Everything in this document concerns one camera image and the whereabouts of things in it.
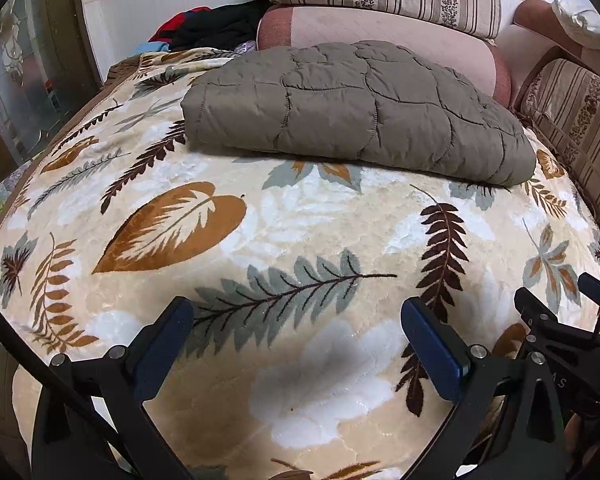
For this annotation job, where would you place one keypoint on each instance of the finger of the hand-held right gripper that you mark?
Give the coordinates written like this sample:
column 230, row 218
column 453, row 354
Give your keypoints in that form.
column 530, row 305
column 594, row 287

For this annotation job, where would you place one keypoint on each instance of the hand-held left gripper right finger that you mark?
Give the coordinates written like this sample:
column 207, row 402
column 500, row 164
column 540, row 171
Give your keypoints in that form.
column 432, row 345

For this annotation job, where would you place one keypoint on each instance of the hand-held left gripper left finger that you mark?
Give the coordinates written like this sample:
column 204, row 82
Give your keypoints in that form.
column 162, row 350

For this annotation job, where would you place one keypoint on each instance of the grey quilted blanket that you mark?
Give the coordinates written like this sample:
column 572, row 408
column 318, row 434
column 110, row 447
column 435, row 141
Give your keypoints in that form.
column 355, row 110

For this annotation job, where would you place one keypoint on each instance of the black clothes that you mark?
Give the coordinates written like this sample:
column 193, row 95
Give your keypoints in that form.
column 219, row 25

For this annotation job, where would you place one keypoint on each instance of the leaf print blanket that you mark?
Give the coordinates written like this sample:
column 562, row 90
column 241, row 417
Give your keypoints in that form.
column 300, row 240

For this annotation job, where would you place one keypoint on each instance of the brown striped side cushion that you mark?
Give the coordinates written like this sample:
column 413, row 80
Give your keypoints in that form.
column 580, row 110

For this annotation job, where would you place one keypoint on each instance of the colourful printed paper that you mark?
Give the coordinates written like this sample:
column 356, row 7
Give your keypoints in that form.
column 7, row 187

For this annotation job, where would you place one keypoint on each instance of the light blue cloth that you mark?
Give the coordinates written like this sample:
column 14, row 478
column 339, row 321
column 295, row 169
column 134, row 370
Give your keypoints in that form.
column 152, row 49

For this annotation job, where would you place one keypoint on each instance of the wooden door with glass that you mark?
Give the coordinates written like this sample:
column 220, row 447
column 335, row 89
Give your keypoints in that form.
column 29, row 70

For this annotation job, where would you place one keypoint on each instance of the purple patterned cloth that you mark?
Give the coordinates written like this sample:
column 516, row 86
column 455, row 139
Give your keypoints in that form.
column 245, row 47

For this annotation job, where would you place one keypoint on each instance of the pink bolster cushion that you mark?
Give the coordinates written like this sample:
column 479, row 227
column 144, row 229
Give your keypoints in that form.
column 380, row 27

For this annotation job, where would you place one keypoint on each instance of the red garment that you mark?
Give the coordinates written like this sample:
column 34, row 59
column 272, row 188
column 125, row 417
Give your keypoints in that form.
column 172, row 25

